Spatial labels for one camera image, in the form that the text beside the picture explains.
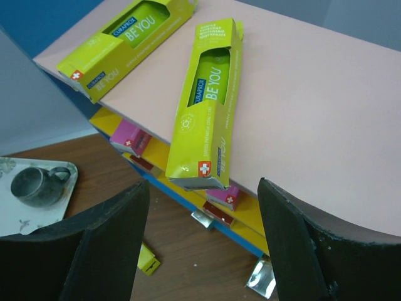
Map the red 3D toothpaste box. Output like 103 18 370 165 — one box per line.
202 201 234 227

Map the grey ceramic mug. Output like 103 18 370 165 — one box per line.
11 167 71 208

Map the dark red toothpaste box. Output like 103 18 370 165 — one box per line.
129 155 154 172

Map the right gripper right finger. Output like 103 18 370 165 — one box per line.
258 178 400 300

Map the blue shelf with coloured boards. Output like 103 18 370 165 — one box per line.
0 0 401 256

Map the teal green tea toothpaste box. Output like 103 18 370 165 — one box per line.
246 255 276 299

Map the yellow toothpaste box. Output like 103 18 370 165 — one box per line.
137 243 160 276
165 18 243 191
56 1 197 103

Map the floral leaf print tray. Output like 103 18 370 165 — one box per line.
1 157 78 236

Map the small pink toothpaste box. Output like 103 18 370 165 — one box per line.
206 186 240 211

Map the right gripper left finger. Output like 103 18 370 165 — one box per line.
1 180 150 300

